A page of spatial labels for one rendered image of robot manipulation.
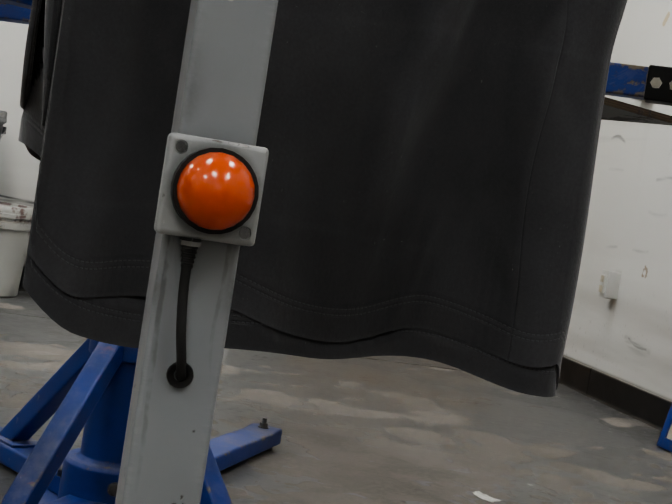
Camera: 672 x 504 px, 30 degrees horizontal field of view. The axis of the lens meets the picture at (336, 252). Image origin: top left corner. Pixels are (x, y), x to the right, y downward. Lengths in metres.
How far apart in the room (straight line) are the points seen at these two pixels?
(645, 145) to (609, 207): 0.33
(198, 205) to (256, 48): 0.09
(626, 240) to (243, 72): 4.35
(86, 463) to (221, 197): 1.71
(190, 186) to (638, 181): 4.38
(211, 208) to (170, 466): 0.14
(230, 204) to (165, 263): 0.06
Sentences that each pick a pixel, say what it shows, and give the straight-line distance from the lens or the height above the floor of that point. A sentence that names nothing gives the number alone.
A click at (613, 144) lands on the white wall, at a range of 5.18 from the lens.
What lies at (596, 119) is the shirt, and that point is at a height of 0.74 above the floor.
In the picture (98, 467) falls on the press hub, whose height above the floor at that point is 0.11.
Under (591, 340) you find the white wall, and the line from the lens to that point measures 5.10.
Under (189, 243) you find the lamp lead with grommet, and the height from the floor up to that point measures 0.62.
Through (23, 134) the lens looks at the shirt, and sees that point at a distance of 1.01.
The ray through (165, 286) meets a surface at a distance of 0.63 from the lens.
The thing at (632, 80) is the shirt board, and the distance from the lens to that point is 2.06.
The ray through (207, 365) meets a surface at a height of 0.56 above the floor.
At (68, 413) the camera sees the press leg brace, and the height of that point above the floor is 0.22.
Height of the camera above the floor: 0.66
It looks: 3 degrees down
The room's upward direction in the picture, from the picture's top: 9 degrees clockwise
